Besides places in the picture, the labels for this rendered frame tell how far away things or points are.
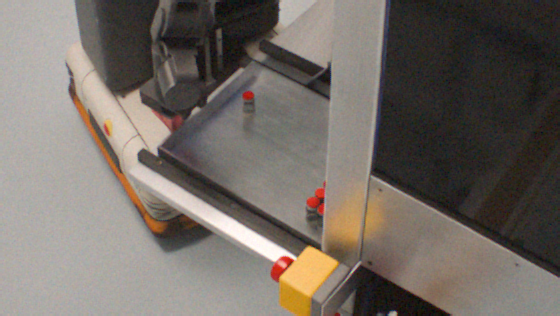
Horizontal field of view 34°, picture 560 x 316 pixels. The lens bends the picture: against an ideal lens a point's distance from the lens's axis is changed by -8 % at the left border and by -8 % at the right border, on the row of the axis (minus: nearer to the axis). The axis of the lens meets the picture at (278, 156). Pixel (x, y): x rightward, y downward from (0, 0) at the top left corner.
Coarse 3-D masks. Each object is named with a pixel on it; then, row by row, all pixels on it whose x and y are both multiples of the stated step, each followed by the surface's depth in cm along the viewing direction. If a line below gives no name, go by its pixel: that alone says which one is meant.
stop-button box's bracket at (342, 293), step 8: (360, 264) 132; (352, 272) 131; (344, 280) 130; (352, 280) 133; (344, 288) 131; (352, 288) 135; (336, 296) 130; (344, 296) 133; (328, 304) 129; (336, 304) 132; (328, 312) 131
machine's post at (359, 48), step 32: (352, 0) 101; (384, 0) 99; (352, 32) 105; (384, 32) 102; (352, 64) 108; (384, 64) 107; (352, 96) 112; (352, 128) 115; (352, 160) 119; (352, 192) 123; (352, 224) 128; (352, 256) 133
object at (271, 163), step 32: (256, 64) 175; (224, 96) 172; (256, 96) 174; (288, 96) 174; (320, 96) 169; (192, 128) 168; (224, 128) 169; (256, 128) 169; (288, 128) 169; (320, 128) 169; (192, 160) 164; (224, 160) 164; (256, 160) 164; (288, 160) 164; (320, 160) 164; (224, 192) 156; (256, 192) 159; (288, 192) 159; (288, 224) 151
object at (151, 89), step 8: (152, 80) 160; (144, 88) 159; (152, 88) 159; (200, 88) 159; (152, 96) 158; (160, 96) 156; (200, 96) 158; (160, 104) 157; (176, 112) 156; (184, 112) 155
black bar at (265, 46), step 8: (264, 40) 181; (264, 48) 181; (272, 48) 180; (280, 48) 180; (272, 56) 181; (280, 56) 179; (288, 56) 178; (296, 56) 178; (288, 64) 179; (296, 64) 178; (304, 64) 177; (312, 64) 177; (304, 72) 178; (312, 72) 176; (328, 72) 175; (320, 80) 176; (328, 80) 175
